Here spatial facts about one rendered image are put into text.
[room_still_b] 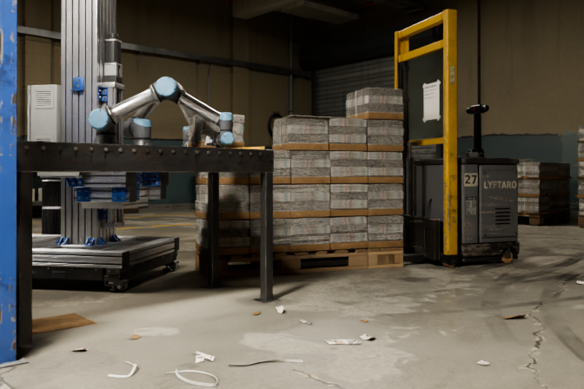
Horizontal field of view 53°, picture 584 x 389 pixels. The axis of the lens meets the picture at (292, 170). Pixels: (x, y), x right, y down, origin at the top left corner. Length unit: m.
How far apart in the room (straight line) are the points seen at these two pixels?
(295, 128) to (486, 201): 1.54
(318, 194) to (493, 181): 1.35
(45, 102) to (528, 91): 8.00
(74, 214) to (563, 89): 7.93
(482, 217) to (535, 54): 6.12
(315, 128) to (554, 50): 6.71
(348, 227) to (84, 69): 2.04
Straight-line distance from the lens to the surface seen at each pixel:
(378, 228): 4.29
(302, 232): 4.04
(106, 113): 3.51
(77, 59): 4.01
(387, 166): 4.31
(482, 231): 4.59
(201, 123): 3.84
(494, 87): 10.67
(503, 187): 4.69
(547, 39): 10.38
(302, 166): 4.03
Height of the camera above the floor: 0.67
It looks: level
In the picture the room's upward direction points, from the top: straight up
